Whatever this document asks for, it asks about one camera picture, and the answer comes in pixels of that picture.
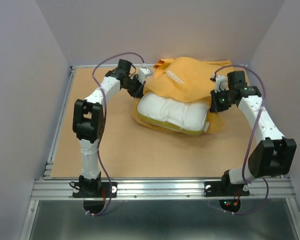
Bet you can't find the white pillow yellow edge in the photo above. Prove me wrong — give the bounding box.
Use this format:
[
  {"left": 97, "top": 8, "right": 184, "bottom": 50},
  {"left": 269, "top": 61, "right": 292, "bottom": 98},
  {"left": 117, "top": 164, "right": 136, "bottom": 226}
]
[{"left": 136, "top": 93, "right": 210, "bottom": 135}]

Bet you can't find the orange patterned pillowcase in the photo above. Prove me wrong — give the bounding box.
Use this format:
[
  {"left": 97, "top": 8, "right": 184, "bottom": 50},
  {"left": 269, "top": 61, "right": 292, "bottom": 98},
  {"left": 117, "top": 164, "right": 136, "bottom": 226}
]
[{"left": 132, "top": 57, "right": 232, "bottom": 134}]

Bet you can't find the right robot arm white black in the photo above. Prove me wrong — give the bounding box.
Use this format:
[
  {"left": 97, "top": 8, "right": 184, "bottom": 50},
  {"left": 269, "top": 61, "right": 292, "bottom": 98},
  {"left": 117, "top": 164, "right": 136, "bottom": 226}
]
[{"left": 204, "top": 70, "right": 297, "bottom": 197}]

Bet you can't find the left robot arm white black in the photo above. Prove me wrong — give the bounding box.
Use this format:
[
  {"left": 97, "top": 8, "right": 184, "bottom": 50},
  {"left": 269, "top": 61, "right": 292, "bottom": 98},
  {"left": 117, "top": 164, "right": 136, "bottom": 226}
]
[{"left": 69, "top": 59, "right": 153, "bottom": 198}]

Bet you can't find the metal sheet panel front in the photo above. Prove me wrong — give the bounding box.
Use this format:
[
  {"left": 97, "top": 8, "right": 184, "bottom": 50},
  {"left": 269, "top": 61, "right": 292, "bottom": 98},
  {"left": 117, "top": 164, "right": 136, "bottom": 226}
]
[{"left": 29, "top": 199, "right": 298, "bottom": 240}]

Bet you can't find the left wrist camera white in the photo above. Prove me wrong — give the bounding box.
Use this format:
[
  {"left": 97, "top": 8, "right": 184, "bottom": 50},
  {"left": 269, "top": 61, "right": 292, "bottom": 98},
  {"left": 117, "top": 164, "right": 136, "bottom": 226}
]
[{"left": 137, "top": 67, "right": 153, "bottom": 84}]

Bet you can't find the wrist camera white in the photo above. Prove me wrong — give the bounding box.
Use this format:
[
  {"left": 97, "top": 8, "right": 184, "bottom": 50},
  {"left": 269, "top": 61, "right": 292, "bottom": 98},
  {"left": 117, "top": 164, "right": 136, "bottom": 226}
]
[
  {"left": 210, "top": 74, "right": 228, "bottom": 93},
  {"left": 137, "top": 67, "right": 153, "bottom": 84}
]

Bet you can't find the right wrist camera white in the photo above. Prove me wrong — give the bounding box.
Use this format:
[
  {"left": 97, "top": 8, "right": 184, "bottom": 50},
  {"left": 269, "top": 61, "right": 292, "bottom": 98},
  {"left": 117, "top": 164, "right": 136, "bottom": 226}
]
[{"left": 210, "top": 74, "right": 228, "bottom": 93}]

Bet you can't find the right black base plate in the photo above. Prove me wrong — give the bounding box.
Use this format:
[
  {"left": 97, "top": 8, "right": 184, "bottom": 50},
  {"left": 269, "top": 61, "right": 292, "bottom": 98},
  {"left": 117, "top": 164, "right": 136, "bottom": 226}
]
[{"left": 202, "top": 180, "right": 251, "bottom": 213}]

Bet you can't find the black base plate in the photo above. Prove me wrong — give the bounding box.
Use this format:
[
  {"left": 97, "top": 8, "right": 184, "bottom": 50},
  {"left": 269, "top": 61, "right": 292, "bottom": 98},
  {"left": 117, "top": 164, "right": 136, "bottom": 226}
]
[
  {"left": 202, "top": 180, "right": 251, "bottom": 213},
  {"left": 69, "top": 180, "right": 119, "bottom": 213}
]

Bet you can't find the aluminium frame rail front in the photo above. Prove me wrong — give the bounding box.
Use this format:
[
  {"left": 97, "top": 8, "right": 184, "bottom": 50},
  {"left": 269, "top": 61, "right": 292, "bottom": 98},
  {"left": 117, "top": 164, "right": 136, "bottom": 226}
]
[{"left": 30, "top": 178, "right": 296, "bottom": 201}]

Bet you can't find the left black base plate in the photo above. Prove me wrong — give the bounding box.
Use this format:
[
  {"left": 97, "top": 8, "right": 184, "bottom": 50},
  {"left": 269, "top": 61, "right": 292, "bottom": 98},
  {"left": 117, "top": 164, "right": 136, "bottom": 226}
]
[{"left": 69, "top": 180, "right": 119, "bottom": 213}]

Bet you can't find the aluminium rail left side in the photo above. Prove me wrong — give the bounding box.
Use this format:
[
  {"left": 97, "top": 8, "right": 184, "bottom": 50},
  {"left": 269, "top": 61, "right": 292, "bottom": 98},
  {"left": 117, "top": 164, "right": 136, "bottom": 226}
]
[{"left": 41, "top": 154, "right": 54, "bottom": 180}]

